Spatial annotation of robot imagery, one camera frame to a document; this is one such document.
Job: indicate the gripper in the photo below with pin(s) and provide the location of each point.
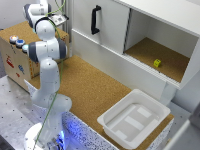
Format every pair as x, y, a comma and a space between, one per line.
60, 20

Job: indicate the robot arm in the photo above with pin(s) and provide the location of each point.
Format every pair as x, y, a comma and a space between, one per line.
48, 76

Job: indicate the yellow block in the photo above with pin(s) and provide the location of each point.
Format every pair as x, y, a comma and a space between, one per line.
157, 63

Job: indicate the green button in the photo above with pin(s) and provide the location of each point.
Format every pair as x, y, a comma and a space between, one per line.
25, 48

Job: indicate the blue button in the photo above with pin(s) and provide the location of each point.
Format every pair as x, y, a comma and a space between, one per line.
20, 42

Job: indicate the red button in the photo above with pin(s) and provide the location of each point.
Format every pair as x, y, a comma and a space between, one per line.
13, 39

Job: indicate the white sliding door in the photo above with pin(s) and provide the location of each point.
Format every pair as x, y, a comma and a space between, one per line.
111, 23

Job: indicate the white cabinet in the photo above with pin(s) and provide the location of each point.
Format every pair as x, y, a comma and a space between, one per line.
100, 53

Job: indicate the wooden drawer box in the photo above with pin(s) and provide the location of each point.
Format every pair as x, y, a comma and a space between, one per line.
15, 68

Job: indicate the white plastic box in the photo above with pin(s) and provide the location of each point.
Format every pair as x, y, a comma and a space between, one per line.
133, 120

